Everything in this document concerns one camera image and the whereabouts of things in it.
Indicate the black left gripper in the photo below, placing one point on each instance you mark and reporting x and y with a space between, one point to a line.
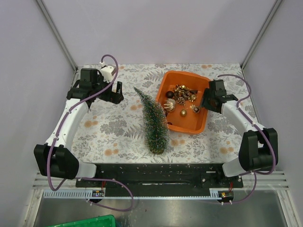
114 97

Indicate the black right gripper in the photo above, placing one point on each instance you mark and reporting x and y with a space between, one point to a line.
204 102

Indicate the orange plastic tub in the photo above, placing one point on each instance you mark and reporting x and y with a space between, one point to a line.
183 118

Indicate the small green christmas tree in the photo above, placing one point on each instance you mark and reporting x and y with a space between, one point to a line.
156 131

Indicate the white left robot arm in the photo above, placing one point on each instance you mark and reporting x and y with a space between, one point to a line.
54 158

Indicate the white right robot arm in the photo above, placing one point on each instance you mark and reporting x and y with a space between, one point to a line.
259 146

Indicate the gold wrapped round ornament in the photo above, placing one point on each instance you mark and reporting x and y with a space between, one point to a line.
193 97

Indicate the gold and brown ornament pile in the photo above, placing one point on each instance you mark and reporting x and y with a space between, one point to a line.
183 91

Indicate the brown pine cone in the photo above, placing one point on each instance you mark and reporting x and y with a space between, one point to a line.
181 101

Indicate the small gold bauble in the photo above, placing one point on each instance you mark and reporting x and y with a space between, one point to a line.
183 113

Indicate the floral patterned table mat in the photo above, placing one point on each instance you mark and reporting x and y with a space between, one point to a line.
110 133

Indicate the large gold striped bauble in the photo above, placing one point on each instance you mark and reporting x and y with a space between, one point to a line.
169 105

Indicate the green plastic crate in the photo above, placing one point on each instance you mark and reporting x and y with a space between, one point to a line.
101 221

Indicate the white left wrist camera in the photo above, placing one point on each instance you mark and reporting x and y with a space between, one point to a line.
107 71

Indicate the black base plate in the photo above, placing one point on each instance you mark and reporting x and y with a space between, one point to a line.
161 180

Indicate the aluminium frame post left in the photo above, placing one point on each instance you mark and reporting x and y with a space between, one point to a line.
46 14

